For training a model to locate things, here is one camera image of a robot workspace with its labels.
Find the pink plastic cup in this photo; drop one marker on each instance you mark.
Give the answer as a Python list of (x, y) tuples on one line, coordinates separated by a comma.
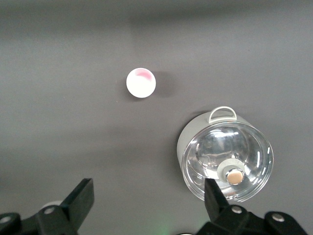
[(140, 84)]

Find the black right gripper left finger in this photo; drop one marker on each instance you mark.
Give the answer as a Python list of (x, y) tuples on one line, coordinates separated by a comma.
[(80, 200)]

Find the glass lid with copper knob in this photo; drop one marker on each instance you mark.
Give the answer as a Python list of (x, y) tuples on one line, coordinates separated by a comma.
[(212, 151)]

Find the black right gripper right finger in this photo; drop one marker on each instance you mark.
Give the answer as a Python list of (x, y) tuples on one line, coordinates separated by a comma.
[(215, 200)]

